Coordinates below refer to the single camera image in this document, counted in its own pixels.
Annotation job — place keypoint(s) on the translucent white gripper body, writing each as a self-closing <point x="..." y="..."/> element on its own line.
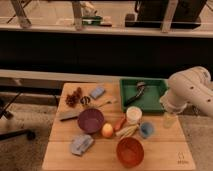
<point x="169" y="119"/>

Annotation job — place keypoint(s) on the black handled brush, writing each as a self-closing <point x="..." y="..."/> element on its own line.
<point x="140" y="89"/>

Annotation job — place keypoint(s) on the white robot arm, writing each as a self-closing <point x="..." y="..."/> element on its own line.
<point x="190" y="86"/>

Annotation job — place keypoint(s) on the small blue cup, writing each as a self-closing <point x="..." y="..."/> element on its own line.
<point x="146" y="129"/>

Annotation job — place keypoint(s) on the green plastic tray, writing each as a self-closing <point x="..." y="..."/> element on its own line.
<point x="148" y="102"/>

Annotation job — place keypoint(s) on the white cup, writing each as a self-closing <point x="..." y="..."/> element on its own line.
<point x="133" y="114"/>

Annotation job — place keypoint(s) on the orange carrot toy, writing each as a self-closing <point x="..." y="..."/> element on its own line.
<point x="119" y="124"/>

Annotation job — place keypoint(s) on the orange red bowl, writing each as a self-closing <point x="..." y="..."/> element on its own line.
<point x="130" y="152"/>

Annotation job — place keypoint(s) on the pale corn toy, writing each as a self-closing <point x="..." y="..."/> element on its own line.
<point x="127" y="131"/>

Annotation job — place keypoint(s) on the cream plastic fork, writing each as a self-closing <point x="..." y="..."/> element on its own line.
<point x="108" y="102"/>

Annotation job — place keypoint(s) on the blue sponge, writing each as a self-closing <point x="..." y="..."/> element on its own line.
<point x="97" y="92"/>

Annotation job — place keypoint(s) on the purple bowl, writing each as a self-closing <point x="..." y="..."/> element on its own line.
<point x="90" y="120"/>

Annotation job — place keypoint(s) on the black and white clip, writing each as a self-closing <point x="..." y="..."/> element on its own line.
<point x="85" y="100"/>

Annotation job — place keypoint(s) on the blue folded cloth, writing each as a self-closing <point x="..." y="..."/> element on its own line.
<point x="80" y="144"/>

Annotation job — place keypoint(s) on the green item on shelf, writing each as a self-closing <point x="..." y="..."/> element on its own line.
<point x="92" y="21"/>

